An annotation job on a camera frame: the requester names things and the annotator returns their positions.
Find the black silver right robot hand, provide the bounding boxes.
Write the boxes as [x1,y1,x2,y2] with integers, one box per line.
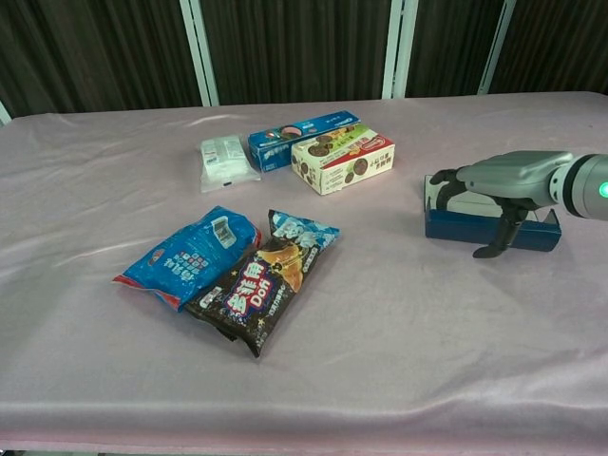
[429,150,576,259]

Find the white tissue pack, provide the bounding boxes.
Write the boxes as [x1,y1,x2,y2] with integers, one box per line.
[199,134,262,194]

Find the blue glasses case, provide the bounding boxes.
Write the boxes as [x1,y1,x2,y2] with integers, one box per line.
[424,174,563,255]

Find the dark brown Don snack bag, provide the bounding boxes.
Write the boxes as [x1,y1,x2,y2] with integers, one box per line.
[183,209,341,358]

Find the blue snack bag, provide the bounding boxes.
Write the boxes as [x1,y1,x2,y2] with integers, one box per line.
[112,205,262,314]

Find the blue Oreo cookie box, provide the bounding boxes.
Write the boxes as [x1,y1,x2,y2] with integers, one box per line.
[247,110,360,174]

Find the cream chocolate biscuit box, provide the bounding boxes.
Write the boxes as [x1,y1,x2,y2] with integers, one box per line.
[290,123,397,197]

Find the pink tablecloth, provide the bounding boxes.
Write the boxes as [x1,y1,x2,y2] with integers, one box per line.
[0,90,608,446]

